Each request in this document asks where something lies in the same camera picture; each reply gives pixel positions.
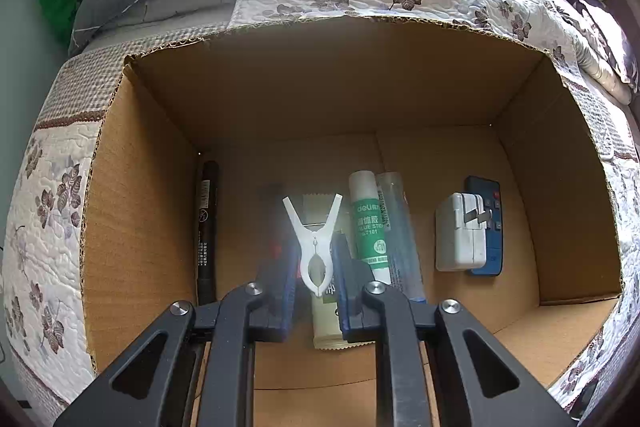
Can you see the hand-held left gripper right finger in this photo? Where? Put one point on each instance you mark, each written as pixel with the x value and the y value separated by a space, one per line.
pixel 345 297

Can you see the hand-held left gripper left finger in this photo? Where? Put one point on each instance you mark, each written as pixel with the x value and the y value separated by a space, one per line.
pixel 285 292

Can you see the beige sachet packet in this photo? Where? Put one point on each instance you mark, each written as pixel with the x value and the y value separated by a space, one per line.
pixel 325 322

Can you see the white clothespin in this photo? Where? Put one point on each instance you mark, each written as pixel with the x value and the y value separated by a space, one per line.
pixel 303 229

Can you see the green label glue stick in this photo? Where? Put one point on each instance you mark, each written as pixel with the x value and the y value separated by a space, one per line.
pixel 367 227

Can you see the clear plastic tube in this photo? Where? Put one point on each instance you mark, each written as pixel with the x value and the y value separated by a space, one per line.
pixel 400 237

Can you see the black marker pen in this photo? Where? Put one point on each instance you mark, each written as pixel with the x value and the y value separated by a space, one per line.
pixel 206 227

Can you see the white charger plug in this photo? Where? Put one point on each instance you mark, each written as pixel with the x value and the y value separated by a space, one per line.
pixel 455 237

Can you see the blue remote control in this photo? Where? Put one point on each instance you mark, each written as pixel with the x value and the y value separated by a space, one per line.
pixel 495 257

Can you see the brown cardboard box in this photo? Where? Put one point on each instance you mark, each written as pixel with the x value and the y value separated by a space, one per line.
pixel 350 97

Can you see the white pillow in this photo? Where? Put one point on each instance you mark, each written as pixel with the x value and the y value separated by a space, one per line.
pixel 607 82

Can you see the purple star pillow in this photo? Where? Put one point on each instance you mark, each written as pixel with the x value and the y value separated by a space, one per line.
pixel 607 37

